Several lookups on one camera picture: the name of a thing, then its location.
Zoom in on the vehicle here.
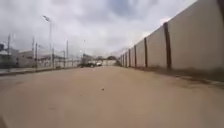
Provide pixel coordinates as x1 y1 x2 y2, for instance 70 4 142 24
80 59 103 68

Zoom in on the brown dirt road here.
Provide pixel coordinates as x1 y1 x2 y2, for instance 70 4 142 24
0 65 224 128

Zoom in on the metal fence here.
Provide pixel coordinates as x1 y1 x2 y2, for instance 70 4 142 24
13 54 83 70

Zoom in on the street lamp pole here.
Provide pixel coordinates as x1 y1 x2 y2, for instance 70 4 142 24
41 14 55 69

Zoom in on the row of poles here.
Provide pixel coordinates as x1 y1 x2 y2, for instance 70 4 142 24
5 33 70 72

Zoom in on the pale low building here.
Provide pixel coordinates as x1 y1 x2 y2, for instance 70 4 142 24
0 48 53 69

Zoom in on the raised kerb strip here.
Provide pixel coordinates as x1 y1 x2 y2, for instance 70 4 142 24
0 66 79 77

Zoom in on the pale distant wall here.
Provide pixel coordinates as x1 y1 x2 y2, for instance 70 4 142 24
101 59 118 67

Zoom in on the long pale concrete wall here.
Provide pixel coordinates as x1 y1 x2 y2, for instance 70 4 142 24
117 0 224 72

